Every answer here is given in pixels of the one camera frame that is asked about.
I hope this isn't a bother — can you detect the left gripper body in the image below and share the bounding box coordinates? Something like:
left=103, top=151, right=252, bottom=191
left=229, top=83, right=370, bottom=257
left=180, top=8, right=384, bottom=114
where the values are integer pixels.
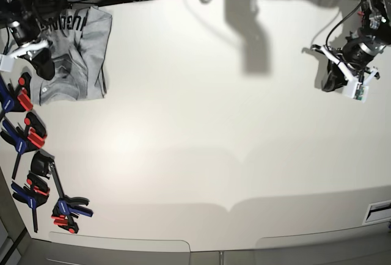
left=341, top=37, right=385, bottom=67

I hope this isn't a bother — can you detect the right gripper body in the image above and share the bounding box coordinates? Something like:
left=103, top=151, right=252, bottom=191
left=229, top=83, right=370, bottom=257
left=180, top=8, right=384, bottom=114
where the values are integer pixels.
left=7, top=20, right=49, bottom=59

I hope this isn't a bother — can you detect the grey T-shirt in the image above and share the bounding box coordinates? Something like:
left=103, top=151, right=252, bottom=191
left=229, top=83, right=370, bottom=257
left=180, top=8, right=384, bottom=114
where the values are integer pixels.
left=31, top=7, right=112, bottom=105

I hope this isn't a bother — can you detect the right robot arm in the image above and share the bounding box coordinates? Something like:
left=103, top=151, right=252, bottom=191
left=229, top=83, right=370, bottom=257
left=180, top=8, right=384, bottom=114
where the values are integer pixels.
left=1, top=0, right=66, bottom=81

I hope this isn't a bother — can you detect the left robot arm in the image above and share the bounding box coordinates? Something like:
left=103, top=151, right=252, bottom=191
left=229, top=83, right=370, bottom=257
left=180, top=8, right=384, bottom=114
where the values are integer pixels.
left=312, top=0, right=390, bottom=92

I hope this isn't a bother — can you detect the top blue red bar clamp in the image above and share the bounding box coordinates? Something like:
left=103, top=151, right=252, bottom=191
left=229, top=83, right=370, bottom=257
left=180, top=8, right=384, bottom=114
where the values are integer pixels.
left=1, top=72, right=33, bottom=120

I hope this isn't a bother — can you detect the long blue red bar clamp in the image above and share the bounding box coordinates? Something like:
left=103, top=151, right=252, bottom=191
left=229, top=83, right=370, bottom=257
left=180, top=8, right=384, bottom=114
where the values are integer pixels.
left=31, top=151, right=93, bottom=234

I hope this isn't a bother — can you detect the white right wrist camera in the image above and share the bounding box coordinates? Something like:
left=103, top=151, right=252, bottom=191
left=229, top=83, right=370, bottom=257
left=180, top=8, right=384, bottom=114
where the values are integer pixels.
left=0, top=54, right=15, bottom=73

